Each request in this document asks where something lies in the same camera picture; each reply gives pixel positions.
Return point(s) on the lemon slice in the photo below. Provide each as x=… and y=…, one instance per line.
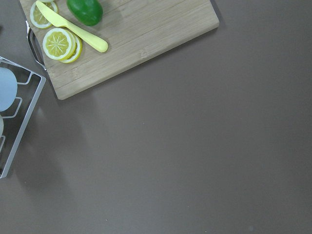
x=36, y=17
x=58, y=44

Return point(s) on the green lime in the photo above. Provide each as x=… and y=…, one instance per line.
x=88, y=12

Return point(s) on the white wire cup rack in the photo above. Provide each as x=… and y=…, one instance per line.
x=17, y=116

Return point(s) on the blue cup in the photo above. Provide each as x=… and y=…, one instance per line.
x=8, y=88

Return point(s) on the wooden cutting board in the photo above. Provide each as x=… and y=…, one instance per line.
x=136, y=31

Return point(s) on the yellow plastic knife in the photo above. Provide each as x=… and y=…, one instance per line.
x=58, y=21

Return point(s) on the white cup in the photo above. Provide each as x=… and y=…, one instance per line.
x=1, y=125

